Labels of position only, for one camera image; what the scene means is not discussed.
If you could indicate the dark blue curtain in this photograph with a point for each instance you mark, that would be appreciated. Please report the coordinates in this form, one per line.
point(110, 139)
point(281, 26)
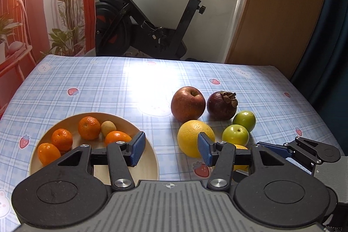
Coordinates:
point(334, 44)

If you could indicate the green jujube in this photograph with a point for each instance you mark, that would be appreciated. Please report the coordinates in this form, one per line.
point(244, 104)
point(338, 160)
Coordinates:
point(244, 120)
point(235, 135)

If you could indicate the red apple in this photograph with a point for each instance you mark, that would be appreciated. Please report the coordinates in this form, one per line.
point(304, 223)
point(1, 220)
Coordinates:
point(187, 107)

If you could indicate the small mandarin orange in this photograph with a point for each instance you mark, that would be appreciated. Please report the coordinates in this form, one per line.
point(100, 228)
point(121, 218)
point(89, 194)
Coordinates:
point(117, 137)
point(89, 127)
point(48, 153)
point(62, 139)

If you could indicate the yellow lemon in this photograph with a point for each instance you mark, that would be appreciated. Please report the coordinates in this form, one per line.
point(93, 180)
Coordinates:
point(240, 147)

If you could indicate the printed wall poster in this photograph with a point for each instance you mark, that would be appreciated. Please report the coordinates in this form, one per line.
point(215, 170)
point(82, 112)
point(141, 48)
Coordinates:
point(32, 3)

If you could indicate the black exercise bike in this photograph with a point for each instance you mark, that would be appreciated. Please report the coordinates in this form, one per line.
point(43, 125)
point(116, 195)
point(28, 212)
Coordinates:
point(114, 20)

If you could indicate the small tan kiwi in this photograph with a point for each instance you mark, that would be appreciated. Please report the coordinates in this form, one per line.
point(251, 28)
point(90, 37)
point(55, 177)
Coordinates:
point(108, 127)

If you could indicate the wooden board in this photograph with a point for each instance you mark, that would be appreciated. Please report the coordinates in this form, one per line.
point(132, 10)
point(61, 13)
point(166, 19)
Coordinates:
point(277, 17)

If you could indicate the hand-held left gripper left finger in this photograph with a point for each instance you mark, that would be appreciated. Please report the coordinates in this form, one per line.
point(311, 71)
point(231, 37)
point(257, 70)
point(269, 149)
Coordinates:
point(137, 149)

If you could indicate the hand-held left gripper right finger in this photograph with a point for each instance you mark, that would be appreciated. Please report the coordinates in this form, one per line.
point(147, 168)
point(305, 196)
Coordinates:
point(205, 149)

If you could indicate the dark purple mangosteen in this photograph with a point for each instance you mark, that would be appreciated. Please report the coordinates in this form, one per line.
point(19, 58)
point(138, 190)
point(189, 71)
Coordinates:
point(220, 108)

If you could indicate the cream oval plate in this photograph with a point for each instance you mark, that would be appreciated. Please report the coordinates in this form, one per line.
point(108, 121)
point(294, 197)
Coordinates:
point(146, 164)

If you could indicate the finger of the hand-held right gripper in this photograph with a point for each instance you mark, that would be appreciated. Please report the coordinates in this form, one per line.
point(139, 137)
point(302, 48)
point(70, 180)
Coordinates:
point(240, 175)
point(273, 149)

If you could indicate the large yellow orange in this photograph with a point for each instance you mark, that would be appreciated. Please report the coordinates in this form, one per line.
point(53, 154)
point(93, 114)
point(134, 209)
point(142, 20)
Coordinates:
point(190, 134)

